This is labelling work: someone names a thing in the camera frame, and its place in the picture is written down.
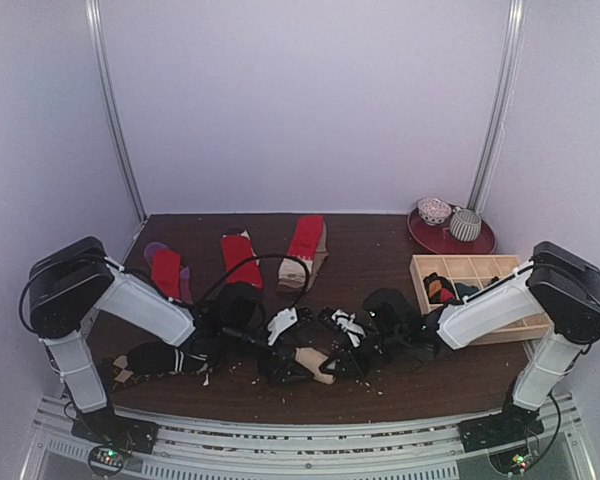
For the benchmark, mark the white patterned bowl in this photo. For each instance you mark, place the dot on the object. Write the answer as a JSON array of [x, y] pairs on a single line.
[[433, 211]]

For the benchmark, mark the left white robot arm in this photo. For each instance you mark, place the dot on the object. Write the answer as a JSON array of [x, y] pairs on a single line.
[[65, 286]]

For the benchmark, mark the left aluminium corner post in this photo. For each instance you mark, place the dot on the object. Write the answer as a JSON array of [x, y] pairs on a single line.
[[113, 119]]

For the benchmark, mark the aluminium corner post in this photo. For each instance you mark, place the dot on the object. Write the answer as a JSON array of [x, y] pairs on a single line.
[[113, 119], [504, 93]]

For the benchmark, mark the black argyle rolled sock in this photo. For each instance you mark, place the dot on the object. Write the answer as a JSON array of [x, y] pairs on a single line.
[[438, 289]]

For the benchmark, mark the right aluminium corner post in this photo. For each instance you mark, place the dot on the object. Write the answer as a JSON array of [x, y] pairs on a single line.
[[504, 93]]

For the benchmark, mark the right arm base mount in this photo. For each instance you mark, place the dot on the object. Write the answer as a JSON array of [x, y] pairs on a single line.
[[511, 438]]

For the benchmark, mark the beige striped maroon sock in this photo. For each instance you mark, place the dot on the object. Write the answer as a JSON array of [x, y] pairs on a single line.
[[312, 359]]

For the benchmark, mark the red purple sock far left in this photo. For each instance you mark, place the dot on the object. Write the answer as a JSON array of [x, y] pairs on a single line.
[[168, 272]]

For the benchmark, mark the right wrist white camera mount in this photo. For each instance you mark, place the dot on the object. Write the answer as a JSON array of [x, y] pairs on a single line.
[[347, 323]]

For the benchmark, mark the black sock three white stripes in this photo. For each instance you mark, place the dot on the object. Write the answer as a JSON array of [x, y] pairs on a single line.
[[155, 358]]

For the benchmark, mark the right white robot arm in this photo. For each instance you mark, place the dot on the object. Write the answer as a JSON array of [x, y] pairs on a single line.
[[554, 283]]

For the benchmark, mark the teal rolled sock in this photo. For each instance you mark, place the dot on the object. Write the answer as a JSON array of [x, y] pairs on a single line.
[[465, 290]]

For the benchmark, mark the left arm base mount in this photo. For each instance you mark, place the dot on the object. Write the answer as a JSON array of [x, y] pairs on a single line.
[[116, 439]]

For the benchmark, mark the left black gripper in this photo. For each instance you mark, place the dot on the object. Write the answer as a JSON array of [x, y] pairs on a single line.
[[276, 377]]

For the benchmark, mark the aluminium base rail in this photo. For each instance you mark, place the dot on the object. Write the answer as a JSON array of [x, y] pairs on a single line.
[[191, 448]]

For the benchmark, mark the red round plate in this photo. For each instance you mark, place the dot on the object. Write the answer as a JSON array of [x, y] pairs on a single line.
[[439, 240]]

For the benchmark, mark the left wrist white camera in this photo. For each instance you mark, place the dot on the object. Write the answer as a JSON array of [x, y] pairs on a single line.
[[281, 322]]

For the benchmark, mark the grey striped cup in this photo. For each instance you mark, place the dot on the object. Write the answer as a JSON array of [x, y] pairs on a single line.
[[465, 225]]

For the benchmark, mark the red beige sock centre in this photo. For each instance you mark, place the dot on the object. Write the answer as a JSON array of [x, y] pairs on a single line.
[[309, 246]]

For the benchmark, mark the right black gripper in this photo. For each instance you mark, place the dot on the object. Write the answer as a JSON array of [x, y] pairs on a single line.
[[356, 356]]

